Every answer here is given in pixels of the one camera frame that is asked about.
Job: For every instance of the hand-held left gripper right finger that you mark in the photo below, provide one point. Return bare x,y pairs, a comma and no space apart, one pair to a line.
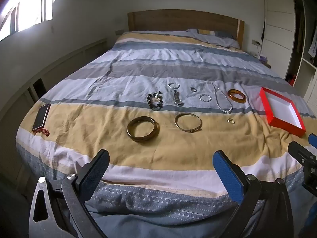
227,176

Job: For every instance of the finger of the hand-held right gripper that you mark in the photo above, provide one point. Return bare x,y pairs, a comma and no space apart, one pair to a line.
301,153
313,138

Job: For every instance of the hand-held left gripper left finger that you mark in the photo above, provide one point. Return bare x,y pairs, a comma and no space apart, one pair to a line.
94,174

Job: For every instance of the red shallow box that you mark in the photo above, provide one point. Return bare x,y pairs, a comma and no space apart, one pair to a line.
282,109

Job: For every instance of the thick brown bangle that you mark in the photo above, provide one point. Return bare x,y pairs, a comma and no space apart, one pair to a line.
131,135

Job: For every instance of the amber resin bangle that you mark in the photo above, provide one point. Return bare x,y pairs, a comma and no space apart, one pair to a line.
234,100

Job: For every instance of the silver wrist watch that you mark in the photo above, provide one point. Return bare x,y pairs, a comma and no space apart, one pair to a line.
177,98

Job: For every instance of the small red object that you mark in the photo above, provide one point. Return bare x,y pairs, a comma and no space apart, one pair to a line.
292,79

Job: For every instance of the red hair clip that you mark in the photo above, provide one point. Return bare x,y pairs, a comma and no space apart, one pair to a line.
44,131

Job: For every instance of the thin gold bangle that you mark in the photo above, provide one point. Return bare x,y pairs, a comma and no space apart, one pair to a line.
176,125

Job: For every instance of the open wardrobe shelves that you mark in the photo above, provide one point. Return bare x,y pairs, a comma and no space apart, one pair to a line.
307,62

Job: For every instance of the smartphone in red case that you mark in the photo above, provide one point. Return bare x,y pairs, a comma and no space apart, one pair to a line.
41,116

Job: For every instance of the wooden nightstand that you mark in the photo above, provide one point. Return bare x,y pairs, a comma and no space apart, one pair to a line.
266,64

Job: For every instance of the small purple object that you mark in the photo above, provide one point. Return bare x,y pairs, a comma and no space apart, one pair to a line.
263,58

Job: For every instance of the white wardrobe door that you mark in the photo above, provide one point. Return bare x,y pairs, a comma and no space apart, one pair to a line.
278,29

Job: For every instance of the striped duvet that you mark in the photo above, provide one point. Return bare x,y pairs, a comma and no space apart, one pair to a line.
148,67

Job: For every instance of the striped pillow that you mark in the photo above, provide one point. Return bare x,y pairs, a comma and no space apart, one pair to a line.
213,38

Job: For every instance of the wooden headboard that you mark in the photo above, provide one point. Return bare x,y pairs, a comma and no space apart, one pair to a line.
173,19

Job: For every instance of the window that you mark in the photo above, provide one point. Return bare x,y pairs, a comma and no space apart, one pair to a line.
24,5

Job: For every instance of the wall socket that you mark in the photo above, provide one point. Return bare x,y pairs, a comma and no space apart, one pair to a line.
256,42

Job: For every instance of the low wall cabinet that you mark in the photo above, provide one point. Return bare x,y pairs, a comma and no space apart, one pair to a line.
62,62

